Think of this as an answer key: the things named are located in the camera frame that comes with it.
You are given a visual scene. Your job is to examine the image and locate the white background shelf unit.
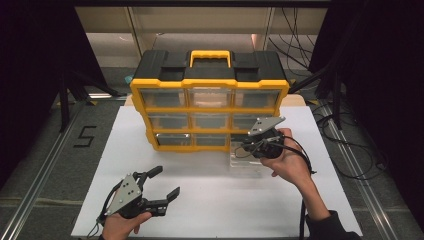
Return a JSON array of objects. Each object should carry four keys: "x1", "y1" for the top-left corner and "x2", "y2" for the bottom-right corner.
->
[{"x1": 74, "y1": 6, "x2": 328, "y2": 68}]

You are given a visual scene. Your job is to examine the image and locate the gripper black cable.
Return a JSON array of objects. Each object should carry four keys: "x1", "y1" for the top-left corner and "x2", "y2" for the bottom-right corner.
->
[
  {"x1": 282, "y1": 134, "x2": 317, "y2": 240},
  {"x1": 85, "y1": 180, "x2": 124, "y2": 239}
]

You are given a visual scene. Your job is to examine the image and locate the metal floor rail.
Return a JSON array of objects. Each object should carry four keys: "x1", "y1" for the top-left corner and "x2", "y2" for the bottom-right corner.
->
[
  {"x1": 0, "y1": 99, "x2": 86, "y2": 240},
  {"x1": 318, "y1": 103, "x2": 403, "y2": 240}
]

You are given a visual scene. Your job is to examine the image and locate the pulled-out clear plastic drawer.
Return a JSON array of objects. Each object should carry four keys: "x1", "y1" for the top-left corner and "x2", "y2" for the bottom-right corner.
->
[{"x1": 228, "y1": 134, "x2": 272, "y2": 177}]

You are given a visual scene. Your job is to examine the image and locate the black metal stand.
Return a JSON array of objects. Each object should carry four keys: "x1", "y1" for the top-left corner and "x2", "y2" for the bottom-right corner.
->
[
  {"x1": 58, "y1": 68, "x2": 123, "y2": 133},
  {"x1": 289, "y1": 64, "x2": 345, "y2": 131}
]

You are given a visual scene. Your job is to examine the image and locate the yellow black drawer organizer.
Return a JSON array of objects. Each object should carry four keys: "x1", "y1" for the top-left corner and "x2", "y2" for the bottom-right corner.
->
[{"x1": 129, "y1": 49, "x2": 291, "y2": 154}]

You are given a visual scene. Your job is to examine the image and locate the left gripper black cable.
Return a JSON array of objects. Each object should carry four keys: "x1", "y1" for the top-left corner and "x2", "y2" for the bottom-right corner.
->
[{"x1": 85, "y1": 180, "x2": 124, "y2": 239}]

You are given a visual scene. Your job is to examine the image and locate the hanging black cables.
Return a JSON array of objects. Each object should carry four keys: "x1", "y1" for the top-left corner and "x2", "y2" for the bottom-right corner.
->
[{"x1": 267, "y1": 6, "x2": 318, "y2": 72}]

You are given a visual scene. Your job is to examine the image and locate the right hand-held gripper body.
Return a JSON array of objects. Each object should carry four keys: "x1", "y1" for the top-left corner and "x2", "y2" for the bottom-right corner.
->
[{"x1": 247, "y1": 115, "x2": 287, "y2": 160}]

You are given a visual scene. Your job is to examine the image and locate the person's right hand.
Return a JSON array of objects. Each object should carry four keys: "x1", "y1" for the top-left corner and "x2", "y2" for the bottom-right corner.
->
[{"x1": 259, "y1": 127, "x2": 314, "y2": 188}]

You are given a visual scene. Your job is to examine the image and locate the black curtain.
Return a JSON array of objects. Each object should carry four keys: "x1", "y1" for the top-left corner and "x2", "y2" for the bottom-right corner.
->
[
  {"x1": 308, "y1": 0, "x2": 424, "y2": 221},
  {"x1": 0, "y1": 0, "x2": 109, "y2": 188}
]

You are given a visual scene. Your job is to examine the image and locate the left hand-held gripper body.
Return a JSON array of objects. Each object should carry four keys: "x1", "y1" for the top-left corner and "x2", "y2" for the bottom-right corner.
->
[{"x1": 104, "y1": 171, "x2": 169, "y2": 220}]

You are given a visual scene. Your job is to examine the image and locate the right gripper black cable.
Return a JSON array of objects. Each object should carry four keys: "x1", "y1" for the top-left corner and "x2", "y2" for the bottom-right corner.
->
[{"x1": 282, "y1": 134, "x2": 317, "y2": 240}]

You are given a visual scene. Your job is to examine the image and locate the person's left hand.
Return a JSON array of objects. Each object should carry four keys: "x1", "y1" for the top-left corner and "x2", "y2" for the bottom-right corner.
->
[{"x1": 100, "y1": 211, "x2": 153, "y2": 240}]

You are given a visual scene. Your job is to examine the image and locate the black cables on floor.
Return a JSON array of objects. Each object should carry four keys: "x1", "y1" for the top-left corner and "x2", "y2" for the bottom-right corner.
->
[{"x1": 311, "y1": 101, "x2": 389, "y2": 182}]

